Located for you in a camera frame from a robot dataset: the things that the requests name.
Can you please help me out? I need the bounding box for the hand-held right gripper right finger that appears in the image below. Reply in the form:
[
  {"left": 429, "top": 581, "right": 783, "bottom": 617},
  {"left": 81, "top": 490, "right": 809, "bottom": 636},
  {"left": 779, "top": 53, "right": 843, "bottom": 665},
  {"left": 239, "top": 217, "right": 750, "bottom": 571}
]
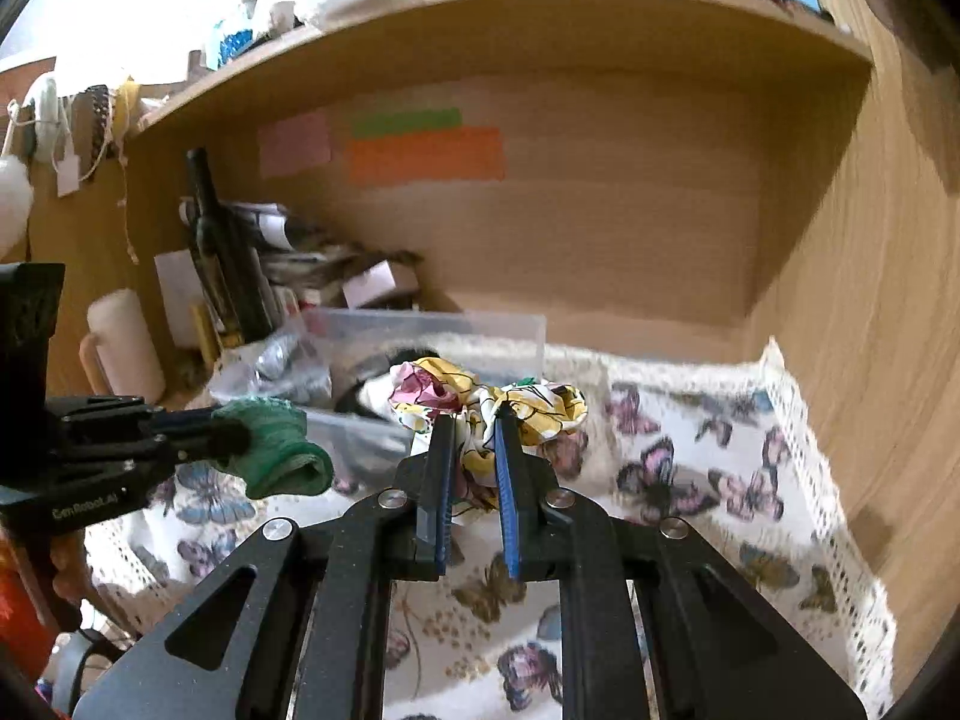
[{"left": 492, "top": 405, "right": 878, "bottom": 720}]

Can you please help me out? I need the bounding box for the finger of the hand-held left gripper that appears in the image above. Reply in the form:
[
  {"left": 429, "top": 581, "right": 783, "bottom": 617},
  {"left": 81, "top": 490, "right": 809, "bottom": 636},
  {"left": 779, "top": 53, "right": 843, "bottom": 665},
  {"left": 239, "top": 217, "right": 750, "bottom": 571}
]
[{"left": 150, "top": 409, "right": 252, "bottom": 466}]

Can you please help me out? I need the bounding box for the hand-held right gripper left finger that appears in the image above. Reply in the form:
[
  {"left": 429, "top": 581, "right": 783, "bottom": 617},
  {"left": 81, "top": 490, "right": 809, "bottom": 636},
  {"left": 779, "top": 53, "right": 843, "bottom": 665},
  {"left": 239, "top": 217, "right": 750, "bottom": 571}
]
[{"left": 71, "top": 412, "right": 458, "bottom": 720}]

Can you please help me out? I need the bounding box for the green knitted sock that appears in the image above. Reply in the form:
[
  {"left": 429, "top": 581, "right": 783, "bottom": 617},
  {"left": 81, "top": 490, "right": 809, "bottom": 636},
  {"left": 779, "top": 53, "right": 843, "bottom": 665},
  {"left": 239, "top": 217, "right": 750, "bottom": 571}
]
[{"left": 211, "top": 399, "right": 335, "bottom": 500}]

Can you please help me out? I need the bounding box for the floral yellow cloth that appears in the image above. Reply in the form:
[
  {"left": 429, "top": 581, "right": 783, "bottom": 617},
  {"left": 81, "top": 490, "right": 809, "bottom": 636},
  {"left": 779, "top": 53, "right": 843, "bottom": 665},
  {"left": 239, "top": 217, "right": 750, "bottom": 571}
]
[{"left": 388, "top": 357, "right": 590, "bottom": 522}]

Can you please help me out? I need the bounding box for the clear plastic storage box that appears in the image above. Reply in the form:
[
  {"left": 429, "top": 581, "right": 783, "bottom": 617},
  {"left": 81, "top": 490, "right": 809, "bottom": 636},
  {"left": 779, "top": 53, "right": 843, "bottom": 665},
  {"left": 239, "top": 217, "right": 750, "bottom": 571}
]
[{"left": 300, "top": 307, "right": 547, "bottom": 481}]

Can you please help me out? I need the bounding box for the person's left hand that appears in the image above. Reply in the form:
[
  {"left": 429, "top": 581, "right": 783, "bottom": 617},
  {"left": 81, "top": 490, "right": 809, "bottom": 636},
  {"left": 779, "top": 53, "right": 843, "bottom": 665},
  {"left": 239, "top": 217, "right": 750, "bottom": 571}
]
[{"left": 34, "top": 529, "right": 95, "bottom": 635}]

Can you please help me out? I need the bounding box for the crumpled silver plastic bag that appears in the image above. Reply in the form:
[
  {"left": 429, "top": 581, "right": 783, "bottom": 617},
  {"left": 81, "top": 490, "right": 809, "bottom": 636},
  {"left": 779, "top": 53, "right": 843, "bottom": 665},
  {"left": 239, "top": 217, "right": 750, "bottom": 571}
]
[{"left": 210, "top": 326, "right": 335, "bottom": 410}]

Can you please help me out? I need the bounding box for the butterfly print lace tablecloth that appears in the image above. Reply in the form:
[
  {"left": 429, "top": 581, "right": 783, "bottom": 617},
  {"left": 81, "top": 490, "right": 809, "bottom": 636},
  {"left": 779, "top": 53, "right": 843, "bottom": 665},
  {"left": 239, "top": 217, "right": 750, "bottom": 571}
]
[{"left": 82, "top": 334, "right": 897, "bottom": 720}]

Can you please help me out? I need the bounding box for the dark glass bottle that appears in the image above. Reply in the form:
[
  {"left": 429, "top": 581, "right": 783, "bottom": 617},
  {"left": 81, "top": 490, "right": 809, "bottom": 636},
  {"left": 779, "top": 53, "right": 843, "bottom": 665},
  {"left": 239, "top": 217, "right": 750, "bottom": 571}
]
[{"left": 186, "top": 148, "right": 274, "bottom": 342}]

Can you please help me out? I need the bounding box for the pile of books and papers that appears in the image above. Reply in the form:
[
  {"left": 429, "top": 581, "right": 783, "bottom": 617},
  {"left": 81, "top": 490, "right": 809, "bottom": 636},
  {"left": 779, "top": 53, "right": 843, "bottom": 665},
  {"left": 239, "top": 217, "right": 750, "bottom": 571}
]
[{"left": 154, "top": 195, "right": 421, "bottom": 350}]

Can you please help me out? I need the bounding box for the white plush toy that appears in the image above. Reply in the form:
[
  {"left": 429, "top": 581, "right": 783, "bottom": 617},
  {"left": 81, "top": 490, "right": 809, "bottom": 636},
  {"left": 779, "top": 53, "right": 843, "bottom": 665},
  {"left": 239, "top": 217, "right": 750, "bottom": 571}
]
[{"left": 0, "top": 154, "right": 35, "bottom": 252}]

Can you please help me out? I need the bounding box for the white paper tag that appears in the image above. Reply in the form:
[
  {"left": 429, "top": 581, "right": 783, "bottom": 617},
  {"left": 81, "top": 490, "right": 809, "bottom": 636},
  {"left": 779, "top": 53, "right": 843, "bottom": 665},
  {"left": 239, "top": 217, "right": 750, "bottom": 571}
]
[{"left": 55, "top": 139, "right": 83, "bottom": 197}]

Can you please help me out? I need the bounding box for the pink sticky note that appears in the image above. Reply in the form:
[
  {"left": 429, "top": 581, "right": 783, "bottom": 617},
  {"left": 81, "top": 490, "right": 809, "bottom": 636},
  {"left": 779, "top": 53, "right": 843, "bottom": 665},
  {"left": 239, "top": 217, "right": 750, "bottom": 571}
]
[{"left": 259, "top": 112, "right": 332, "bottom": 179}]

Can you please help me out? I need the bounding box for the orange sticky note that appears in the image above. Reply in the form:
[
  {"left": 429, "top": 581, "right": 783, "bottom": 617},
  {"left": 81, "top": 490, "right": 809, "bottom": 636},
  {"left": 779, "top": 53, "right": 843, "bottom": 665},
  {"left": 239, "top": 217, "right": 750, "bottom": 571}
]
[{"left": 349, "top": 127, "right": 505, "bottom": 183}]

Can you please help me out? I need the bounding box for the green sticky note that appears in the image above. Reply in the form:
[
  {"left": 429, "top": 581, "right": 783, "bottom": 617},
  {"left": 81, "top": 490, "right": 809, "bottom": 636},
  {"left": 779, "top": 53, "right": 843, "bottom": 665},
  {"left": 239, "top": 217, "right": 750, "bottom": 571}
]
[{"left": 352, "top": 109, "right": 463, "bottom": 139}]

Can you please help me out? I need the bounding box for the wooden shelf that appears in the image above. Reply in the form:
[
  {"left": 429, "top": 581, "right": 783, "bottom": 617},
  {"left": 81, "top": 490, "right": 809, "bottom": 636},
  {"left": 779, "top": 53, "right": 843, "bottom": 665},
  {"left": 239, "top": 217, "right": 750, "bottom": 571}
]
[{"left": 124, "top": 0, "right": 877, "bottom": 350}]

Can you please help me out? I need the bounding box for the white mug with wooden handle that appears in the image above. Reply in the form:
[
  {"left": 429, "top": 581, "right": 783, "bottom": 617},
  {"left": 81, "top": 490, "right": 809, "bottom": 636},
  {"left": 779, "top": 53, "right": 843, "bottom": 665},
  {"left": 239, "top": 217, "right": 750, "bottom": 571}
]
[{"left": 79, "top": 289, "right": 167, "bottom": 404}]

